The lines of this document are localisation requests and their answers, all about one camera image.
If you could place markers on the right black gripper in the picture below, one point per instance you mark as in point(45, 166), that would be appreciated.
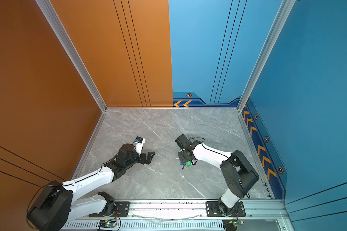
point(182, 160)

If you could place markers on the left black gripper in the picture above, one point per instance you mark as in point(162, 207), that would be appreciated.
point(144, 160)

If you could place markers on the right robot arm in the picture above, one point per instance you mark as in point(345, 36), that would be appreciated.
point(240, 176)

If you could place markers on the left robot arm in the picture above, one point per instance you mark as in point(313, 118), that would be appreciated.
point(60, 203)

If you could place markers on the left green circuit board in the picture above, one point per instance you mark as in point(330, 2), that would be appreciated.
point(107, 224)

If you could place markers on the green circuit board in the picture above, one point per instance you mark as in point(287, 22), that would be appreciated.
point(235, 223)
point(107, 224)

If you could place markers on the right green circuit board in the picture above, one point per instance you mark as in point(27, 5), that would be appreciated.
point(235, 223)

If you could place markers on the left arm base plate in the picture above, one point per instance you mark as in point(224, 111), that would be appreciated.
point(112, 210)

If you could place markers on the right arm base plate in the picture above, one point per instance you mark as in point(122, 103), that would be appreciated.
point(219, 209)

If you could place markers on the aluminium front rail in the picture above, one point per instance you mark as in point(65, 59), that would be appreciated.
point(190, 215)

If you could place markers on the left aluminium corner post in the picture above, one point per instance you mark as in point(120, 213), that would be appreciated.
point(54, 21)

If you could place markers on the aluminium corner post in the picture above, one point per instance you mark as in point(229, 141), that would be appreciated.
point(54, 21)
point(275, 30)

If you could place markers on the right aluminium corner post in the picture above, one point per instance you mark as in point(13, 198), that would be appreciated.
point(275, 30)

